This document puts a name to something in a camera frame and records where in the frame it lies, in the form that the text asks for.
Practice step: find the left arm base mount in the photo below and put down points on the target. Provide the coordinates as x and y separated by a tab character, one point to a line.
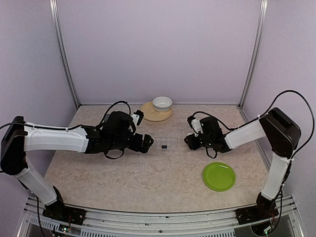
61	212

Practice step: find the aluminium frame post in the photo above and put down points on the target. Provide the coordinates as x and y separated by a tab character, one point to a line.
62	51
255	53

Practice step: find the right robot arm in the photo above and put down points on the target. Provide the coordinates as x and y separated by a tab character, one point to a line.
282	133

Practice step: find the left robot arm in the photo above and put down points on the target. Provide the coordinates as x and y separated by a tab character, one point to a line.
117	131

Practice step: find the green round plate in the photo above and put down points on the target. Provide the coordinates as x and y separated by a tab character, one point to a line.
219	176

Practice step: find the beige round plate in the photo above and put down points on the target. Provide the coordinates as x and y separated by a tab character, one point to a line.
151	114

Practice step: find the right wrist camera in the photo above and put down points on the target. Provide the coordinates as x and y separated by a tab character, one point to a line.
195	125

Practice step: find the front aluminium rail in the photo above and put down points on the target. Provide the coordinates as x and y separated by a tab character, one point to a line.
109	223

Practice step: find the right aluminium frame post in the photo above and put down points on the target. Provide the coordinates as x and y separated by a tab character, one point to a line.
255	53

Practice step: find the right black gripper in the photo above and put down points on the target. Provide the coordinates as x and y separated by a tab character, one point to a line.
191	143

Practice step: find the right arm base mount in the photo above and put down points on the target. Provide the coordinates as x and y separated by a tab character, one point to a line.
263	209

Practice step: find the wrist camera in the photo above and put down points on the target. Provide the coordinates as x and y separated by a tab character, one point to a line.
137	117
195	125

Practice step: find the white ceramic bowl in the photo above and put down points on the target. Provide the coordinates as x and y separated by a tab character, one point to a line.
162	103

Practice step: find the left aluminium frame post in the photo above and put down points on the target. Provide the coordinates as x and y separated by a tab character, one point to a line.
62	51

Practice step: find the clear plastic pill organizer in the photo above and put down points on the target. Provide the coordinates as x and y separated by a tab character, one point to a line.
166	143

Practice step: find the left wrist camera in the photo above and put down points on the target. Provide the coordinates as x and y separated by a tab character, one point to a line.
137	117

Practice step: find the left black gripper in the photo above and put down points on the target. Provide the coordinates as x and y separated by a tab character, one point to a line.
137	146

